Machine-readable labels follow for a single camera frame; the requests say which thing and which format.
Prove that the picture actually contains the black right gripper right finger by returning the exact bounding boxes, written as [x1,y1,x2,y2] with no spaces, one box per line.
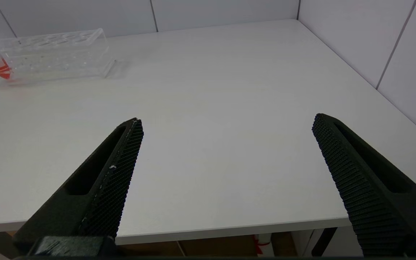
[312,113,416,257]

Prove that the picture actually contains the white rolled paper with red ribbon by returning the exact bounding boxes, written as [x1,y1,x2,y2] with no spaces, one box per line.
[253,234,273,257]

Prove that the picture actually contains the black table frame bar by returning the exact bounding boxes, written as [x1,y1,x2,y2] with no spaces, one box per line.
[311,227,338,257]

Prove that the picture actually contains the clear plastic test tube rack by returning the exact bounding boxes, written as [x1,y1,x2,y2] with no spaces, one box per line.
[0,28,116,89]

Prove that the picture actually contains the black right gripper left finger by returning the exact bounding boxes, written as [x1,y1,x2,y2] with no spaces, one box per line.
[12,117,144,257]

